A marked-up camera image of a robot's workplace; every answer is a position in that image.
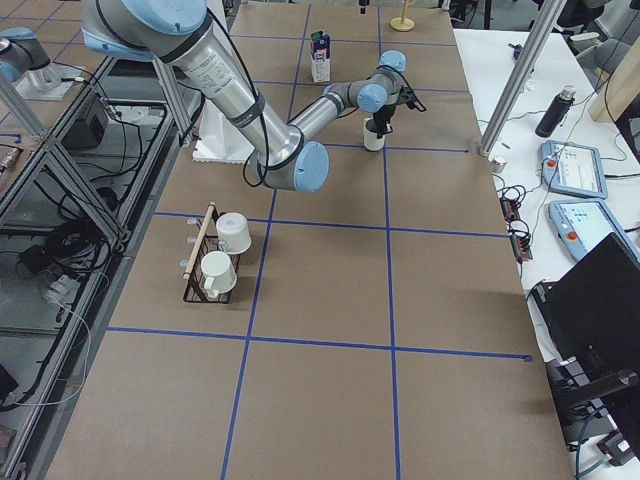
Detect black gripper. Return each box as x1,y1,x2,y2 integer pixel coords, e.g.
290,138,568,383
372,86,426,139

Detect white ribbed HOME mug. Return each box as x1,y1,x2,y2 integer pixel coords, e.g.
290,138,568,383
363,118,385,152

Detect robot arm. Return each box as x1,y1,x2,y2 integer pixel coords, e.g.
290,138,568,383
82,1,426,193
1,27,51,83

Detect blue white milk carton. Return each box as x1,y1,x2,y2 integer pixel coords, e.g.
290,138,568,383
310,30,331,83

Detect small metal cup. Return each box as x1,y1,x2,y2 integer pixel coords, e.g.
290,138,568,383
491,156,508,174

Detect wooden stand with round base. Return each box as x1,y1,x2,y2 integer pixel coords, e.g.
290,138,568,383
389,0,415,32

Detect black power strip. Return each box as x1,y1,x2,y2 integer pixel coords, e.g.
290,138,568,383
500,198,533,264

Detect black water bottle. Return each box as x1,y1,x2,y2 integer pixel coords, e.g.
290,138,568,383
534,85,576,138

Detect white upside-down mug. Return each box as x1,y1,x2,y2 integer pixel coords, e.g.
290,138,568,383
216,212,252,255
200,251,237,298

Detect upper teach pendant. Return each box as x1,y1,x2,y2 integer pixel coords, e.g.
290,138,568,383
540,140,608,199

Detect teach pendant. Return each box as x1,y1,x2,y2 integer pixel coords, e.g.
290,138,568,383
548,199,624,261
540,140,608,199

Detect white upside-down mug front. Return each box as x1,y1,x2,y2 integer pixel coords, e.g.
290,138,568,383
200,251,237,298

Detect lower teach pendant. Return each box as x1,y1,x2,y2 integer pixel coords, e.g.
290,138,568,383
548,199,624,261

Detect black laptop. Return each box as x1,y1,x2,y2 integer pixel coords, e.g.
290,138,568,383
529,231,640,381

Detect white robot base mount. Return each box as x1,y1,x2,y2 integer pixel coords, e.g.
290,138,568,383
193,99,254,164

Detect wooden rack handle rod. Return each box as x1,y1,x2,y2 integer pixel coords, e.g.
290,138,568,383
182,201,217,281

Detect aluminium frame post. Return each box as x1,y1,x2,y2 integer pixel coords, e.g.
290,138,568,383
478,0,566,157

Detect black wire mug rack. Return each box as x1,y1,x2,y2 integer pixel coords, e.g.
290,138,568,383
182,202,252,304

